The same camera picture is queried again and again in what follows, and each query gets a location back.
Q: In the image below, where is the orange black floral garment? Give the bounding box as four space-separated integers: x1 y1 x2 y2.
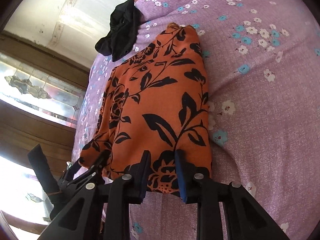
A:
79 23 212 196

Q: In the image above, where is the stained glass wooden door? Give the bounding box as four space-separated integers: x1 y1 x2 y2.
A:
1 33 88 234

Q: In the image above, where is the purple floral bed sheet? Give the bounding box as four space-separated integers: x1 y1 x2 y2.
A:
71 0 320 240

